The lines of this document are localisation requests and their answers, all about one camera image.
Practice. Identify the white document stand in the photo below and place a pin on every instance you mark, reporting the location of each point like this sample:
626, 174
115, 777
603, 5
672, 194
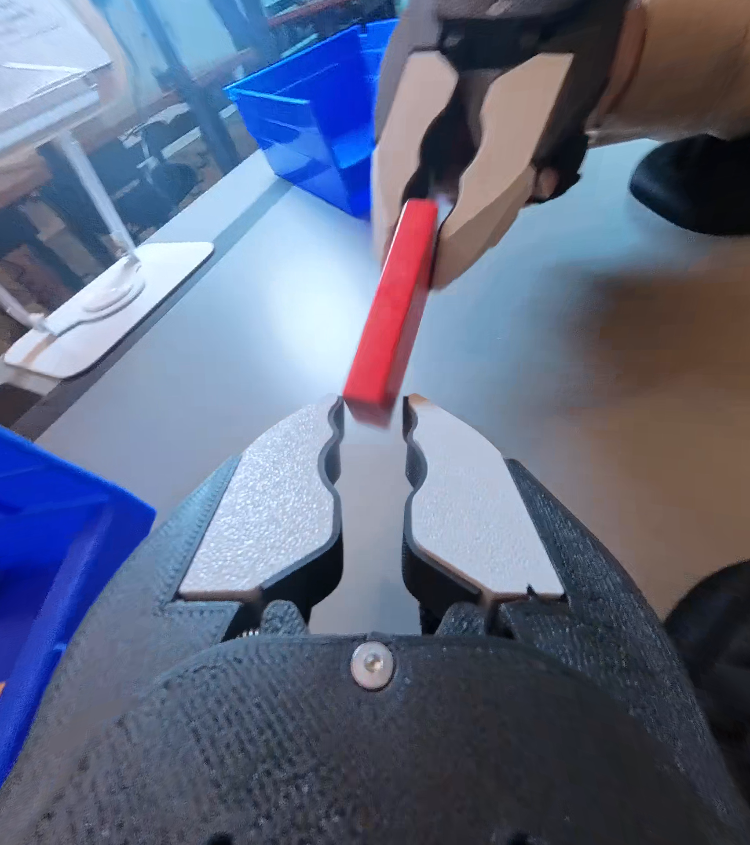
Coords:
117, 290

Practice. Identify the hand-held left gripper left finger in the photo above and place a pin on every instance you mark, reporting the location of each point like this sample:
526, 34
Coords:
262, 508

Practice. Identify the person's right hand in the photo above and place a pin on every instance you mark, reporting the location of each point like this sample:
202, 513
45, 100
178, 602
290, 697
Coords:
543, 183

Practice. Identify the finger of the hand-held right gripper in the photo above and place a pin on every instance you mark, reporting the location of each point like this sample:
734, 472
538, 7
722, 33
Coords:
507, 165
408, 119

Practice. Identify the printed instruction sheet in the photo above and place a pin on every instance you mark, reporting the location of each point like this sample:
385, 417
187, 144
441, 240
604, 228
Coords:
5, 33

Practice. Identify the red rectangular wooden block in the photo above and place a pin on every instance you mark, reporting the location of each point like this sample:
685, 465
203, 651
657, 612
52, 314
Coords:
391, 317

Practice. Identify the black padded armrest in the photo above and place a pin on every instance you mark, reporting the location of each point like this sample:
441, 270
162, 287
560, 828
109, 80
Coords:
718, 191
744, 660

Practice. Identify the blue plastic bin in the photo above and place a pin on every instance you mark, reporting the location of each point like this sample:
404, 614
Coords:
31, 502
309, 125

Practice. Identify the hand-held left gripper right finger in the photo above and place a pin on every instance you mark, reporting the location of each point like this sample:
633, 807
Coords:
474, 515

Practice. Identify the person's right forearm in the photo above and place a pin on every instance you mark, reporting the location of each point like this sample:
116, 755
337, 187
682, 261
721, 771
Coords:
698, 66

